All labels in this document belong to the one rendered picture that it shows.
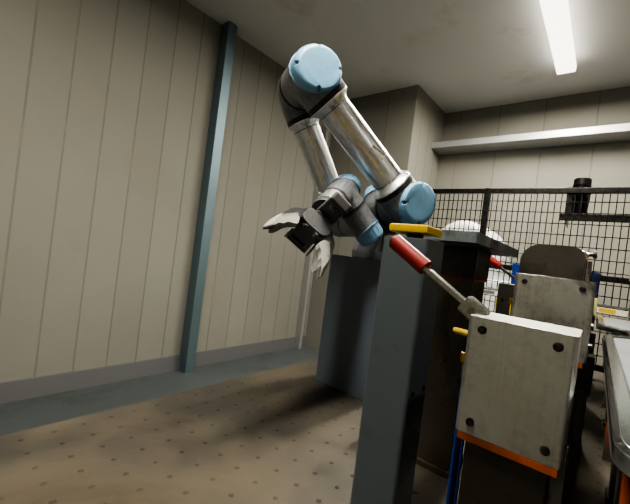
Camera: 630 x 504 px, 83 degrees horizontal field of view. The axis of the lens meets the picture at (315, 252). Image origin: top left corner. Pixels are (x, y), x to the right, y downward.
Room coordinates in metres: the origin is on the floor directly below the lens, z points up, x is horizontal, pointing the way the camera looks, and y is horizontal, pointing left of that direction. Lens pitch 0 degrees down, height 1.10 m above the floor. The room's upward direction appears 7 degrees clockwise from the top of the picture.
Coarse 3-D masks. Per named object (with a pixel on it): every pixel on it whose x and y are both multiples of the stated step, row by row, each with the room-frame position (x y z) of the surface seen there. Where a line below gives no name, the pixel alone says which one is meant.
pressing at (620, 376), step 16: (608, 320) 1.15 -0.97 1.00; (624, 320) 1.22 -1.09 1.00; (608, 336) 0.74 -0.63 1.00; (624, 336) 0.78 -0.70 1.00; (608, 352) 0.56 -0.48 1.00; (624, 352) 0.60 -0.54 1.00; (608, 368) 0.45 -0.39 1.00; (624, 368) 0.48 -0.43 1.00; (608, 384) 0.38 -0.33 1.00; (624, 384) 0.38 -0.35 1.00; (608, 400) 0.34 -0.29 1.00; (624, 400) 0.33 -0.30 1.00; (608, 416) 0.31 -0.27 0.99; (624, 416) 0.29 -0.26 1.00; (624, 432) 0.25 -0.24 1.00; (624, 448) 0.23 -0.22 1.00; (624, 464) 0.23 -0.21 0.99
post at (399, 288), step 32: (384, 256) 0.53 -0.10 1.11; (384, 288) 0.52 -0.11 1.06; (416, 288) 0.49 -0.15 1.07; (384, 320) 0.52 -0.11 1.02; (416, 320) 0.49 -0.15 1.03; (384, 352) 0.52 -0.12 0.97; (416, 352) 0.50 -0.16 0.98; (384, 384) 0.51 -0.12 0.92; (416, 384) 0.51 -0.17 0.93; (384, 416) 0.51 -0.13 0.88; (416, 416) 0.52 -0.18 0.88; (384, 448) 0.50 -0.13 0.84; (416, 448) 0.54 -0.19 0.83; (384, 480) 0.50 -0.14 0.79
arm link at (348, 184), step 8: (344, 176) 0.93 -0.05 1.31; (352, 176) 0.93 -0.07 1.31; (336, 184) 0.89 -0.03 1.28; (344, 184) 0.90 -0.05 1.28; (352, 184) 0.91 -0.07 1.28; (360, 184) 0.95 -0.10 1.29; (344, 192) 0.88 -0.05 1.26; (352, 192) 0.90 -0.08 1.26; (352, 200) 0.90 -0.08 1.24; (360, 200) 0.92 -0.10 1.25; (352, 208) 0.91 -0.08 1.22
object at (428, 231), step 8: (392, 224) 0.53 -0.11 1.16; (400, 224) 0.52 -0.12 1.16; (408, 224) 0.52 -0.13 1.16; (416, 224) 0.51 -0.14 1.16; (400, 232) 0.54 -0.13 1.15; (408, 232) 0.52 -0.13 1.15; (416, 232) 0.51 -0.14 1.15; (424, 232) 0.50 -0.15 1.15; (432, 232) 0.51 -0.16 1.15; (440, 232) 0.54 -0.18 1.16
